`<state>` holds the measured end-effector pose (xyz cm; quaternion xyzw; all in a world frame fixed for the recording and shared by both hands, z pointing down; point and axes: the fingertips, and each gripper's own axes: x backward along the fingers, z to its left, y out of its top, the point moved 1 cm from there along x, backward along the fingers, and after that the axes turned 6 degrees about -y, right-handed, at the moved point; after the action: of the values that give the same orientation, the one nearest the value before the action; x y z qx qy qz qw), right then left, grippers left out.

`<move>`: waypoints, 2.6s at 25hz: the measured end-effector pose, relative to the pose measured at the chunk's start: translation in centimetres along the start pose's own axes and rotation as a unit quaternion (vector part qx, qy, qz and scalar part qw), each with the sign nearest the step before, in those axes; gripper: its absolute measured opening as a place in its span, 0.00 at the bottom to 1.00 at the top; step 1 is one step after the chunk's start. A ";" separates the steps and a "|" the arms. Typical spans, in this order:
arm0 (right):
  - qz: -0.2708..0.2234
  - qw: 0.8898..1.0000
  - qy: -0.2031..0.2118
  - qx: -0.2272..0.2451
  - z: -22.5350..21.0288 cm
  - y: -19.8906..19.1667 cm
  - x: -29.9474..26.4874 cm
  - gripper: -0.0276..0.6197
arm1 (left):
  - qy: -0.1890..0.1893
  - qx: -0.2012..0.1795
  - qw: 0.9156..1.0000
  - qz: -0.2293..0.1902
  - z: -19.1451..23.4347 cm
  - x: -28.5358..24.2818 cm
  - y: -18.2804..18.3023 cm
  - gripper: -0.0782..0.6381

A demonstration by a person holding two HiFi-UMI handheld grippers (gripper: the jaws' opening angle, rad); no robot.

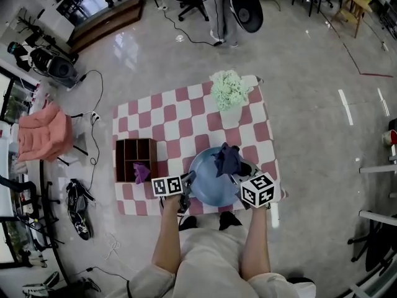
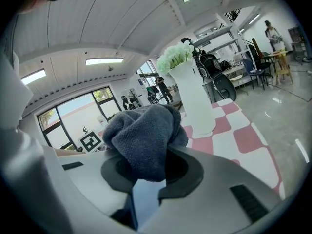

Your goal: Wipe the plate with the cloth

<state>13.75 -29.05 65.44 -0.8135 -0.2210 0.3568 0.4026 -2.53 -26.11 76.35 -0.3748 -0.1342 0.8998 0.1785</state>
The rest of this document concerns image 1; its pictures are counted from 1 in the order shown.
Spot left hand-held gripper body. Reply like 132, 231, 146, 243
151, 174, 191, 212

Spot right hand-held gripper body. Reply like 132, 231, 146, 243
240, 171, 277, 210

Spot big light blue plate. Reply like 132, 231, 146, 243
189, 147, 254, 207

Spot dark blue cloth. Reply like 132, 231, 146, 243
210, 142, 242, 178

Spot person's right forearm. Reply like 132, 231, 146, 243
241, 205, 271, 281

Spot person's left forearm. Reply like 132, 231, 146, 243
151, 196, 182, 274

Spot purple cloth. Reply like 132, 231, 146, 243
133, 162, 152, 185

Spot brown wooden compartment box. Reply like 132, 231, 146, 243
115, 137, 158, 184

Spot person's right black shoe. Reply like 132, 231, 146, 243
219, 211, 244, 232

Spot person's black shoe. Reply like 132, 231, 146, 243
179, 215, 199, 232
219, 211, 244, 232

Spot person's left black shoe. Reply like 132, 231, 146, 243
179, 215, 199, 232

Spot pink checkered tablecloth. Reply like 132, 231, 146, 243
112, 74, 289, 217

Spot person's beige shorts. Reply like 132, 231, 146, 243
105, 227, 317, 298

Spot pale green flower bouquet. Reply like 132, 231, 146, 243
209, 70, 252, 113

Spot black backpack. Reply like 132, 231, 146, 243
65, 178, 94, 242
29, 47, 79, 88
228, 0, 265, 34

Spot white desk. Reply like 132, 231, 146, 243
358, 153, 397, 224

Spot pink cushioned folding chair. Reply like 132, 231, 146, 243
17, 102, 89, 165

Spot red and white bucket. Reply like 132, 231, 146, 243
381, 129, 397, 147

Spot dark wooden platform step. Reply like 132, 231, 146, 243
68, 0, 146, 54

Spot light wooden table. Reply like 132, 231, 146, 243
330, 0, 373, 39

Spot white cable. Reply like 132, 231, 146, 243
101, 232, 122, 261

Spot black power cable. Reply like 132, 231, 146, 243
66, 70, 105, 192

